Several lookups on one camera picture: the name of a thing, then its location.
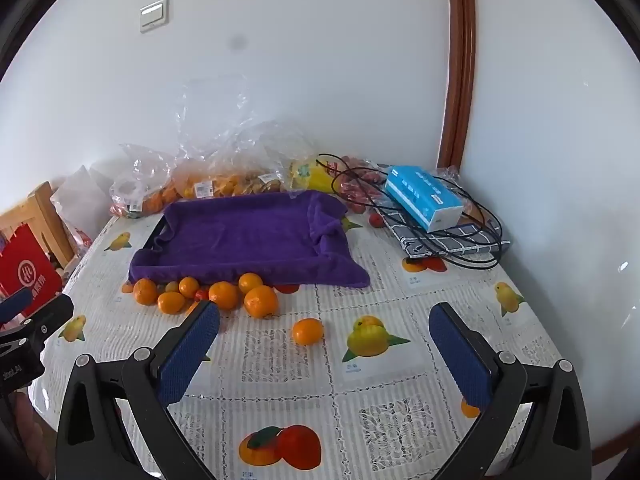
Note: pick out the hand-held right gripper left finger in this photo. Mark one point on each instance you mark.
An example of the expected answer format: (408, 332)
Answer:
(192, 355)

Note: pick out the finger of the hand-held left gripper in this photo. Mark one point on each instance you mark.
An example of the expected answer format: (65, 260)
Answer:
(55, 312)
(15, 305)

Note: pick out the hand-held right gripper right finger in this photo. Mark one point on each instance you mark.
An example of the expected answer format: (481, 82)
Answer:
(462, 360)

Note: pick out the oval orange kumquat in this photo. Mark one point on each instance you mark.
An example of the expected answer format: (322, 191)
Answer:
(171, 303)

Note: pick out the small red fruit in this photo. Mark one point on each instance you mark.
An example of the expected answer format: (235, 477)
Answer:
(201, 294)
(376, 220)

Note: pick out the small yellowish round fruit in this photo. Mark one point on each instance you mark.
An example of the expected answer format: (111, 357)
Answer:
(172, 286)

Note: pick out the large mandarin orange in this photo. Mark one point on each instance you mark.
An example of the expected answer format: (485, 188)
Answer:
(260, 301)

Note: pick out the black tray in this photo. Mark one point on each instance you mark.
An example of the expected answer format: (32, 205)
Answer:
(156, 232)

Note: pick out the clear bag of tan fruits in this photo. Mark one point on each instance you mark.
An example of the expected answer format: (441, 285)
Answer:
(265, 184)

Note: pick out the clear bag of red fruits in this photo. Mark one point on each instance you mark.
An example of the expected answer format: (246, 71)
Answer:
(357, 190)

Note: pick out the red paper bag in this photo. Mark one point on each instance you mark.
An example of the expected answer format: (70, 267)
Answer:
(30, 270)

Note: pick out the wooden chair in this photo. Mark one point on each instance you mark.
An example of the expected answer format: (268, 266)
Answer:
(42, 210)

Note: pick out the grey patterned pouch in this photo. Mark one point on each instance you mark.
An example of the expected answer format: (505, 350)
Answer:
(450, 240)

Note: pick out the white plastic bag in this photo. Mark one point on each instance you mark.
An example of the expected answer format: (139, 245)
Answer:
(80, 190)

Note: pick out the purple towel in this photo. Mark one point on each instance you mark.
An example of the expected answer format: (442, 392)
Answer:
(240, 235)

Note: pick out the clear bag of mandarins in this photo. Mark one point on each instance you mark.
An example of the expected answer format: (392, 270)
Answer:
(145, 195)

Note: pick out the blue tissue pack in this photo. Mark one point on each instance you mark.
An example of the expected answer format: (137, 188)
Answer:
(425, 195)

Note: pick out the clear bag of kumquats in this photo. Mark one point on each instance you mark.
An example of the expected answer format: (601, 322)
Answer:
(220, 185)

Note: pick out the yellow fruit bag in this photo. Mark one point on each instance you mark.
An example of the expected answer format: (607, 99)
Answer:
(317, 175)

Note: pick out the crumpled clear plastic bag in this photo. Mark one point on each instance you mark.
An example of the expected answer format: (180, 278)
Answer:
(235, 125)

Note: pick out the brown wooden door frame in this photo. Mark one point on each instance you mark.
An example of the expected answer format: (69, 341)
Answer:
(459, 60)

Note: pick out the white light switch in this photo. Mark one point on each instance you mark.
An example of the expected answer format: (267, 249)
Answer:
(154, 14)

